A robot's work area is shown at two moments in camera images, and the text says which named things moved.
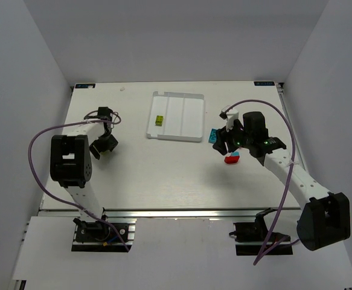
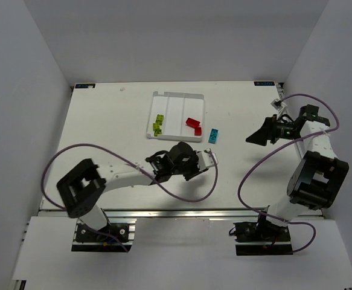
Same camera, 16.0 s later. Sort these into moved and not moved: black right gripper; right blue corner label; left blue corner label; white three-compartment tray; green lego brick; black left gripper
Moved: black left gripper; black right gripper
Not moved: white three-compartment tray; green lego brick; left blue corner label; right blue corner label
